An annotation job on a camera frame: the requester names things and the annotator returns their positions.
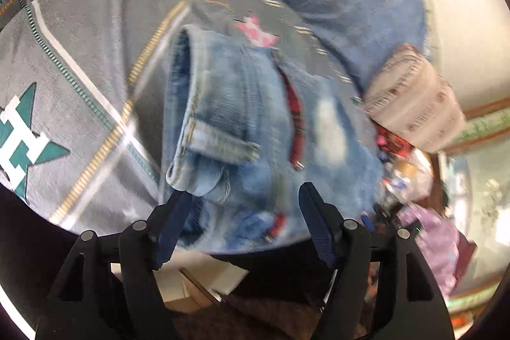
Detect dark blue denim garment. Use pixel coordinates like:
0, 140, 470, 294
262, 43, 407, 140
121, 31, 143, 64
221, 0, 429, 94

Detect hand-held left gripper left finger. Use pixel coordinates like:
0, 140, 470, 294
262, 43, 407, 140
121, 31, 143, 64
35, 189, 194, 340

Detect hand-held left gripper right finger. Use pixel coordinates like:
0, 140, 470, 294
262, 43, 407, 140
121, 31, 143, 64
299, 182, 455, 340

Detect cardboard box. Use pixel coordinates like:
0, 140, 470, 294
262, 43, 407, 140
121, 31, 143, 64
112, 256, 250, 313

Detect light blue denim pants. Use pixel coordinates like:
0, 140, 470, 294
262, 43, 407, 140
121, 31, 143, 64
165, 25, 389, 255

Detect green patterned frame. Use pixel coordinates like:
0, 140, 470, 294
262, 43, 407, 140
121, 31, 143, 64
450, 97, 510, 153

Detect white plastic bag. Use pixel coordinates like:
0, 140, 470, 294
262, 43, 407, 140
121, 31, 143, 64
382, 149, 435, 205

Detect grey printed bedsheet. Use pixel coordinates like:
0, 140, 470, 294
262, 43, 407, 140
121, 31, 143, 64
0, 0, 367, 237

